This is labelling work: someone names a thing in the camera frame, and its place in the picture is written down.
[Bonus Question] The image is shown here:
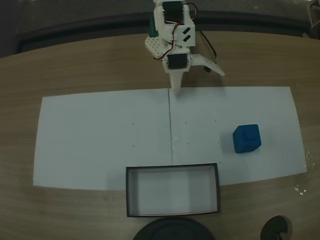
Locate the red white servo wire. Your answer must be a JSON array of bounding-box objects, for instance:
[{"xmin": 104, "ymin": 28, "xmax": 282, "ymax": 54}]
[
  {"xmin": 153, "ymin": 23, "xmax": 181, "ymax": 61},
  {"xmin": 184, "ymin": 2, "xmax": 199, "ymax": 20}
]

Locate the brown cardboard box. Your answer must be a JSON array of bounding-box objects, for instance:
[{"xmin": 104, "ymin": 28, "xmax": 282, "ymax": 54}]
[{"xmin": 125, "ymin": 162, "xmax": 222, "ymax": 218}]

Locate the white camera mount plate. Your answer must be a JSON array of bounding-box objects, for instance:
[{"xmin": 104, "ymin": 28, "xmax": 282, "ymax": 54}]
[{"xmin": 190, "ymin": 53, "xmax": 226, "ymax": 77}]

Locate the blue cube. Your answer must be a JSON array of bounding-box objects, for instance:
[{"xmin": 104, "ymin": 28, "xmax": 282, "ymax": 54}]
[{"xmin": 232, "ymin": 123, "xmax": 263, "ymax": 154}]

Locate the black round object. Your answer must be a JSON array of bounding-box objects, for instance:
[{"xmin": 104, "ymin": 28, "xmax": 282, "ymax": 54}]
[{"xmin": 132, "ymin": 216, "xmax": 216, "ymax": 240}]

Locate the white paper sheet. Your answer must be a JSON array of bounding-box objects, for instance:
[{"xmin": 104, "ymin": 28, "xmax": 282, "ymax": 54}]
[
  {"xmin": 33, "ymin": 88, "xmax": 174, "ymax": 192},
  {"xmin": 168, "ymin": 86, "xmax": 308, "ymax": 187}
]

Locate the grey metal frame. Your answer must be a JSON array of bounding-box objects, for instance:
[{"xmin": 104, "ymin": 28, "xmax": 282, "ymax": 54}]
[{"xmin": 307, "ymin": 0, "xmax": 320, "ymax": 40}]

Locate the dark round stand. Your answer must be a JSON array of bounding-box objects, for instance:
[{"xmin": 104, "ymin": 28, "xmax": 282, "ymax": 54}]
[{"xmin": 260, "ymin": 215, "xmax": 293, "ymax": 240}]

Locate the black cable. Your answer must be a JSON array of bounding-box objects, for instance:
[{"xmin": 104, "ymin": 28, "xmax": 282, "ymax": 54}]
[{"xmin": 196, "ymin": 29, "xmax": 219, "ymax": 64}]

